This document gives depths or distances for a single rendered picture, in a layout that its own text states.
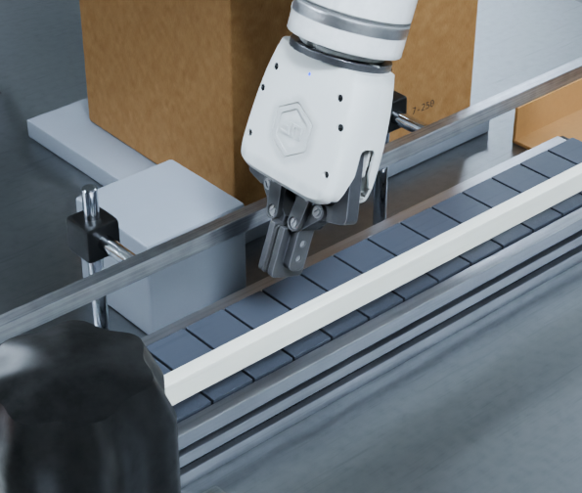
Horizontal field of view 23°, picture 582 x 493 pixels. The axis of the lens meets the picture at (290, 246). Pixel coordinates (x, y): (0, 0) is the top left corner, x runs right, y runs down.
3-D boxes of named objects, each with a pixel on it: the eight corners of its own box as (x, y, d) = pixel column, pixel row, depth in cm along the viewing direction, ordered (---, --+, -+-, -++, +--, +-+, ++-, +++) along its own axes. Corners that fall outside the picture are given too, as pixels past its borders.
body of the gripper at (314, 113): (259, 12, 101) (222, 158, 105) (359, 58, 95) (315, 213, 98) (333, 18, 106) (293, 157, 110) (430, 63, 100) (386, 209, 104)
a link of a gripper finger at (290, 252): (288, 191, 103) (264, 274, 105) (317, 207, 101) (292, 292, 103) (318, 190, 105) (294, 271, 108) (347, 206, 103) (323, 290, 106)
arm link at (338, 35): (267, -16, 100) (256, 25, 101) (353, 23, 94) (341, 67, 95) (348, -7, 106) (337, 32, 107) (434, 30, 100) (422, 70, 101)
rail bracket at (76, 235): (132, 411, 108) (118, 227, 99) (78, 367, 112) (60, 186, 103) (167, 393, 110) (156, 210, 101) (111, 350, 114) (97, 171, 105)
